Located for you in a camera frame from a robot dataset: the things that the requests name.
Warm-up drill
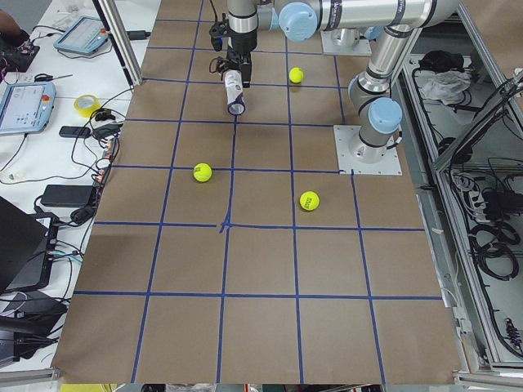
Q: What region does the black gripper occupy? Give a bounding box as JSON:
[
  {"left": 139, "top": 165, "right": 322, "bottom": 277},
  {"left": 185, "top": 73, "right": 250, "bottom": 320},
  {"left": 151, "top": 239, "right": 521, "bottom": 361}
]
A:
[{"left": 227, "top": 29, "right": 257, "bottom": 88}]

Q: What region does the white blue tennis ball can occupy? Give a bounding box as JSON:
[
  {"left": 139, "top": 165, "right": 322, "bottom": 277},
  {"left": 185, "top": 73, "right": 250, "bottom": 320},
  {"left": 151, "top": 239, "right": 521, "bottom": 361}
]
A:
[{"left": 223, "top": 69, "right": 246, "bottom": 116}]

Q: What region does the tennis ball upper middle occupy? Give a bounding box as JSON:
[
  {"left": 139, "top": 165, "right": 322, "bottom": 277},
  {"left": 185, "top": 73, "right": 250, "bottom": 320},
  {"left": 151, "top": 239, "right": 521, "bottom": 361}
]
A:
[{"left": 288, "top": 67, "right": 305, "bottom": 84}]

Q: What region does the tennis ball centre left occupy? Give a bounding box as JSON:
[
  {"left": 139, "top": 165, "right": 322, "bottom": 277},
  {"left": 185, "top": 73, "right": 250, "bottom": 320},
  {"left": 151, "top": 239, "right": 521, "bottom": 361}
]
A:
[{"left": 193, "top": 163, "right": 212, "bottom": 183}]

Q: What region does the tennis ball with black print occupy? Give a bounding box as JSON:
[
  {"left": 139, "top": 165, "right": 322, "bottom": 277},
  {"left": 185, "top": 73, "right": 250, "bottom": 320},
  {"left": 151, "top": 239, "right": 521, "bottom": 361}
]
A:
[{"left": 299, "top": 190, "right": 320, "bottom": 212}]

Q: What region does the far teach pendant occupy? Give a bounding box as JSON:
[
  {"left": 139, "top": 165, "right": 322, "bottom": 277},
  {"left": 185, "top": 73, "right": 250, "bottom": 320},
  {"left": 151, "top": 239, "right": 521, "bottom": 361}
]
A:
[{"left": 53, "top": 16, "right": 109, "bottom": 56}]

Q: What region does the teach pendant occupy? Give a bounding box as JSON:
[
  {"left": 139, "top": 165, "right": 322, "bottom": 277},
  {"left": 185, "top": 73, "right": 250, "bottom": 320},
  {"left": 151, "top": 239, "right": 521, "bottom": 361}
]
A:
[
  {"left": 53, "top": 16, "right": 109, "bottom": 56},
  {"left": 1, "top": 82, "right": 56, "bottom": 136}
]

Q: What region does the yellow tape roll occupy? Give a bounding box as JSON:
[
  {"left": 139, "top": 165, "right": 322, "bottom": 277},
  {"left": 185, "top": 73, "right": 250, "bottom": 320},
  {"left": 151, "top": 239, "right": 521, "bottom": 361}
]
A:
[{"left": 74, "top": 94, "right": 101, "bottom": 118}]

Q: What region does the black phone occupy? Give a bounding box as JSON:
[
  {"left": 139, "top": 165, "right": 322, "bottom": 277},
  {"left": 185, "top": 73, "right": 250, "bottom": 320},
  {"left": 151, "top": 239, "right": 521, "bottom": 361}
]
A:
[{"left": 59, "top": 126, "right": 92, "bottom": 139}]

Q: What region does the crumpled white cloth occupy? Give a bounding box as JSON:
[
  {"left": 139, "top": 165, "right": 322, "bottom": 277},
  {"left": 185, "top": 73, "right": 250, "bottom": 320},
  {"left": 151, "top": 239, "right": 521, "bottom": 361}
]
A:
[{"left": 421, "top": 70, "right": 472, "bottom": 105}]

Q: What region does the black power adapter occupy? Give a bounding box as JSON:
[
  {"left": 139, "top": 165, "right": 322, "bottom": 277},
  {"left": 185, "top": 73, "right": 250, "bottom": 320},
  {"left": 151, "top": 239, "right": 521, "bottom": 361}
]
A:
[{"left": 41, "top": 185, "right": 94, "bottom": 207}]

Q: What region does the near teach pendant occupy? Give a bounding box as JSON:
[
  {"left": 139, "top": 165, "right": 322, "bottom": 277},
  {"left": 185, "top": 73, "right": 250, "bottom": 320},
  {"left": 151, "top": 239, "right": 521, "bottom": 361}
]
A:
[{"left": 1, "top": 82, "right": 56, "bottom": 136}]

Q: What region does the black laptop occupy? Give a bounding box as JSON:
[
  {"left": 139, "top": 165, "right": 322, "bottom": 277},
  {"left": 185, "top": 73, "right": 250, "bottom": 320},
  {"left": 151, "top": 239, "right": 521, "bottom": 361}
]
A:
[{"left": 1, "top": 198, "right": 58, "bottom": 293}]

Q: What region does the aluminium frame post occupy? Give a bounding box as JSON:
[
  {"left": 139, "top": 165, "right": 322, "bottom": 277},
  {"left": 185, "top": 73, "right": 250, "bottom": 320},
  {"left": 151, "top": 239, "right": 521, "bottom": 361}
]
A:
[{"left": 92, "top": 0, "right": 142, "bottom": 87}]

